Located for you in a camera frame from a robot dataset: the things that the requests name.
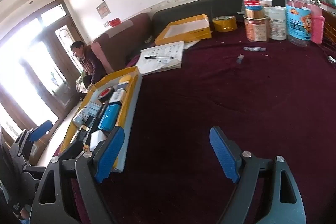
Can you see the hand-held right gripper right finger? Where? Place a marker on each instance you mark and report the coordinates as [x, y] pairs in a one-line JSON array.
[[223, 153]]

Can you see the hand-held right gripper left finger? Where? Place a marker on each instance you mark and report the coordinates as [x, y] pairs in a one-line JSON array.
[[110, 153]]

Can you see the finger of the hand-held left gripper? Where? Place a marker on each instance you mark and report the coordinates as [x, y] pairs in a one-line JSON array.
[[31, 169], [40, 129]]

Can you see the yellow taped cardboard tray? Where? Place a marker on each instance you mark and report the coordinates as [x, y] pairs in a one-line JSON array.
[[130, 100], [199, 34]]

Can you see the small yellow tape roll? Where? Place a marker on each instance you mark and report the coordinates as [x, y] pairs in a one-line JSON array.
[[124, 79]]

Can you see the blue battery pack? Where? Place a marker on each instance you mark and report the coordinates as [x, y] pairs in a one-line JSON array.
[[109, 117]]

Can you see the small white carton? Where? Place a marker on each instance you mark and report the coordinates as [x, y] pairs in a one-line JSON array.
[[78, 117]]

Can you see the black tape roll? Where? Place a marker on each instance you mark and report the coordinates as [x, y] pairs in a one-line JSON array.
[[111, 95]]

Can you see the wooden glass door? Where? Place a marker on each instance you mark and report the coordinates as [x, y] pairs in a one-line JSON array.
[[56, 50]]

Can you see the small clear cap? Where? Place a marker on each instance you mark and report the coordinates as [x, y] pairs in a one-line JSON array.
[[240, 58]]

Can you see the open written notebook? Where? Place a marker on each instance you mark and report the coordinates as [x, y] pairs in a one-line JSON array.
[[162, 66]]

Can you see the black ballpoint pen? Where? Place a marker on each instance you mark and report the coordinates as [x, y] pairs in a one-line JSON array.
[[160, 57]]

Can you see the small silver tube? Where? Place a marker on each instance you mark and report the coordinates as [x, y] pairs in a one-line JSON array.
[[254, 49]]

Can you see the white paper sheet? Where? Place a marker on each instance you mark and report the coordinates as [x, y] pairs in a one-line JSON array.
[[191, 45]]

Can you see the brown sofa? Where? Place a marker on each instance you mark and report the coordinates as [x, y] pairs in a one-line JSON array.
[[126, 35]]

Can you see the small black white object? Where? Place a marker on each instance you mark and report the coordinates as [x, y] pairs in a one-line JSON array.
[[148, 39]]

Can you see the large yellow tape roll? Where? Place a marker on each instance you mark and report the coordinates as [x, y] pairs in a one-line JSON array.
[[223, 27]]

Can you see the red pouch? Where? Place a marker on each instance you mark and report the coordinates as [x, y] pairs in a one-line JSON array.
[[114, 22]]

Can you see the small framed picture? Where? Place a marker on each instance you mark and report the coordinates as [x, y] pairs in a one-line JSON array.
[[103, 10]]

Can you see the white jar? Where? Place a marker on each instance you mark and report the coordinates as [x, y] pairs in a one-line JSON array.
[[277, 26]]

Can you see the clear jar with red band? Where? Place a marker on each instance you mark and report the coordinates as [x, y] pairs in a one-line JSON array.
[[252, 7]]

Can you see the blue labelled clear jar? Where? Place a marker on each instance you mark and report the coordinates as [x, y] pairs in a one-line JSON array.
[[298, 23]]

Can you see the dark sofa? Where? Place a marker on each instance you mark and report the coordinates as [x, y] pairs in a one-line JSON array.
[[183, 7]]

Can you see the pink bottle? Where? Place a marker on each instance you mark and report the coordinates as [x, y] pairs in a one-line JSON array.
[[317, 29]]

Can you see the wall socket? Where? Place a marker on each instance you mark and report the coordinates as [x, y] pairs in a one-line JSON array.
[[106, 24]]

